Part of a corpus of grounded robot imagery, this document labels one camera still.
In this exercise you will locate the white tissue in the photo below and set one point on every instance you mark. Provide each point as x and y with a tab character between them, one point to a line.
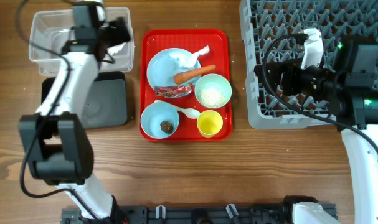
115	49
190	61

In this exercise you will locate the white plastic spoon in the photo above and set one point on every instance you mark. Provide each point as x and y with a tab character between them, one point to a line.
161	109

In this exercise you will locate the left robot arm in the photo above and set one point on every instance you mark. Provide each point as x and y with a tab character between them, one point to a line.
56	147

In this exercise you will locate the orange carrot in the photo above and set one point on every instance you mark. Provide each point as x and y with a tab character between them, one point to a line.
183	77

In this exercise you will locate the yellow plastic cup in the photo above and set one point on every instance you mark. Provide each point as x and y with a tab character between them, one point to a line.
209	123

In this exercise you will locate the green bowl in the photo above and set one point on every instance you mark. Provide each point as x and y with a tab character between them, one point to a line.
214	81

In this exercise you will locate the grey dishwasher rack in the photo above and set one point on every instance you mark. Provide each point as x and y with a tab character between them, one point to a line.
276	31

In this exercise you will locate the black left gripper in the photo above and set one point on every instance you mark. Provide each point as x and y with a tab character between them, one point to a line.
114	26

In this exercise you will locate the black waste tray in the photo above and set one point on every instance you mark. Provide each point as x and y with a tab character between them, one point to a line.
86	100

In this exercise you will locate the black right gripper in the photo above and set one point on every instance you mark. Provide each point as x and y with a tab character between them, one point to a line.
264	72

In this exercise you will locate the light blue bowl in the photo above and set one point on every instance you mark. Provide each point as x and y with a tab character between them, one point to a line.
151	125

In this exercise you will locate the red plastic tray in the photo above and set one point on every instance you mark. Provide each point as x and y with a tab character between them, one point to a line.
191	40

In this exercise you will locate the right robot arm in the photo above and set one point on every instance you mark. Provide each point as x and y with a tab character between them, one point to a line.
352	101

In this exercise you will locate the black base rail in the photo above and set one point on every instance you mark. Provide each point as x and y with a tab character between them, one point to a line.
269	213

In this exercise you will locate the clear plastic bin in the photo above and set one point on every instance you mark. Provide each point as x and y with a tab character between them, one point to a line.
51	29

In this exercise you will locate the brown food lump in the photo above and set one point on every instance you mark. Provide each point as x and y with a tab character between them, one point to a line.
167	127

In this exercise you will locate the red snack wrapper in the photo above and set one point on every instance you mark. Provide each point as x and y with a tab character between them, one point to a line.
174	91

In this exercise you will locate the white rice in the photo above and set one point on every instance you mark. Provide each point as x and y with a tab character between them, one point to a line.
211	97

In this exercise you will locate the light blue plate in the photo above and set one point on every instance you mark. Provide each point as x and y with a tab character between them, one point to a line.
164	66

